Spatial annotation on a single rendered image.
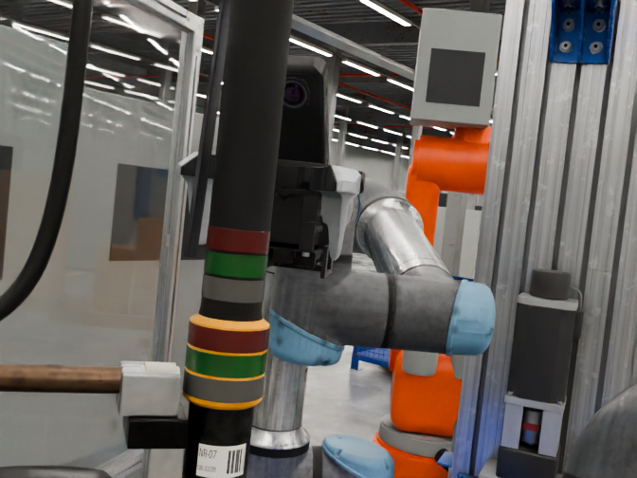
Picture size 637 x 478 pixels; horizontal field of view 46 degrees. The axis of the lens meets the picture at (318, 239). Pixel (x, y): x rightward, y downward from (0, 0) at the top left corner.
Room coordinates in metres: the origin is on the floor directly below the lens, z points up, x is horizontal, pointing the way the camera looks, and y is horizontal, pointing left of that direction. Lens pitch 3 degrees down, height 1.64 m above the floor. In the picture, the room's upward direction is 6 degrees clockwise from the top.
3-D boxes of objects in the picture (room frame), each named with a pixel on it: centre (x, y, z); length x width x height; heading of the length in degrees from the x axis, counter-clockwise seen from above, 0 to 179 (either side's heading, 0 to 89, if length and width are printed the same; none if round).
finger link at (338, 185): (0.48, -0.01, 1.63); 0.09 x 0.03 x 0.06; 15
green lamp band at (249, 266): (0.40, 0.04, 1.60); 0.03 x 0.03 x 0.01
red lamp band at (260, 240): (0.40, 0.04, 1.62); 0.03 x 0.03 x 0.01
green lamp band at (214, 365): (0.40, 0.04, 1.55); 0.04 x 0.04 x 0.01
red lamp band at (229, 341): (0.40, 0.04, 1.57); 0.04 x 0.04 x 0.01
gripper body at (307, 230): (0.58, 0.02, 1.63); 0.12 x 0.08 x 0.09; 173
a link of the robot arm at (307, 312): (0.74, -0.01, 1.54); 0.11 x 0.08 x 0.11; 94
